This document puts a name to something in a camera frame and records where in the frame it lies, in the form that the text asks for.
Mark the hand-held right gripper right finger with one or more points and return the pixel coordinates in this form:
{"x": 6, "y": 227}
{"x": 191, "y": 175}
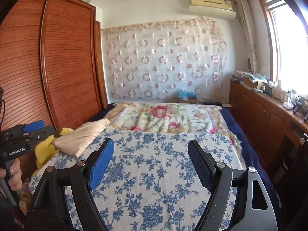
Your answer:
{"x": 202, "y": 166}

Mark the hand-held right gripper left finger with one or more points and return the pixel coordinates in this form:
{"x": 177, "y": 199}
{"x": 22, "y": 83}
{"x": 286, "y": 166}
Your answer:
{"x": 101, "y": 163}

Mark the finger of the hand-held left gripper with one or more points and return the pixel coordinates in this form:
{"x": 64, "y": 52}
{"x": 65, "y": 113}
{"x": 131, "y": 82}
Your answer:
{"x": 45, "y": 133}
{"x": 33, "y": 126}

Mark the beige printed t-shirt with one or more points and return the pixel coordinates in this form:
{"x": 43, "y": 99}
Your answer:
{"x": 79, "y": 137}

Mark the person's left hand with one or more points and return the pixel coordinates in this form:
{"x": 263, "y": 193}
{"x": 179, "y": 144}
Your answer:
{"x": 16, "y": 173}

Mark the yellow plush toy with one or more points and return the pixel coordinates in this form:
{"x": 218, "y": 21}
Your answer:
{"x": 45, "y": 151}

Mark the blue floral white sheet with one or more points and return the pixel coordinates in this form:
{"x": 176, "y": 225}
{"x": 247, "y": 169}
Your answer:
{"x": 156, "y": 173}

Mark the dark blue bedspread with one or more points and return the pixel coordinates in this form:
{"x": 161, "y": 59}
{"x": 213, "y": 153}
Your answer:
{"x": 245, "y": 144}

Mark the pink floral quilt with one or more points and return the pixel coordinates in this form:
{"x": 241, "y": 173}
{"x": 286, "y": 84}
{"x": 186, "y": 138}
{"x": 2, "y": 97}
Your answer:
{"x": 163, "y": 115}

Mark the white power strip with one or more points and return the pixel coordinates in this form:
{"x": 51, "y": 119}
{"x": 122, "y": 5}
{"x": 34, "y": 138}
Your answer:
{"x": 226, "y": 105}

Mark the wooden slatted wardrobe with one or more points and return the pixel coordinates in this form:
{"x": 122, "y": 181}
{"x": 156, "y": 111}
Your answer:
{"x": 67, "y": 65}

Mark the long low wooden cabinet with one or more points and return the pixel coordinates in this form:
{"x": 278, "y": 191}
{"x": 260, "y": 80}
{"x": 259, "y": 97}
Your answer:
{"x": 255, "y": 115}

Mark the open cluttered cardboard box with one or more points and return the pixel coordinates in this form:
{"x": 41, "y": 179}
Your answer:
{"x": 252, "y": 81}

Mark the pale pink thermos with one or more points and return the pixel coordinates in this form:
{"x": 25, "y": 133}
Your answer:
{"x": 278, "y": 90}

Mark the circle-patterned sheer curtain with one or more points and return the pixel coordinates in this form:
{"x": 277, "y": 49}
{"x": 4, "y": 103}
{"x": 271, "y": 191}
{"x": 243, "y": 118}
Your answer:
{"x": 163, "y": 65}

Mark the white container with plant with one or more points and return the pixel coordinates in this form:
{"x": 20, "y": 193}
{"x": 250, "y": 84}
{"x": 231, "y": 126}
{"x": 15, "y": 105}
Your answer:
{"x": 290, "y": 99}

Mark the black gadget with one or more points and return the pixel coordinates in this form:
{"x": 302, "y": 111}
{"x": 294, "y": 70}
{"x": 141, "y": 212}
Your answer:
{"x": 300, "y": 107}

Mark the cream patterned window curtain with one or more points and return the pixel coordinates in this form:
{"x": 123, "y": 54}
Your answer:
{"x": 247, "y": 33}

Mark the wooden-framed window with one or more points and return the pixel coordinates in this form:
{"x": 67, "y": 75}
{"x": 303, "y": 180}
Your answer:
{"x": 288, "y": 53}

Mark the wall air conditioner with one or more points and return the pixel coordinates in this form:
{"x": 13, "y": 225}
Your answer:
{"x": 211, "y": 7}

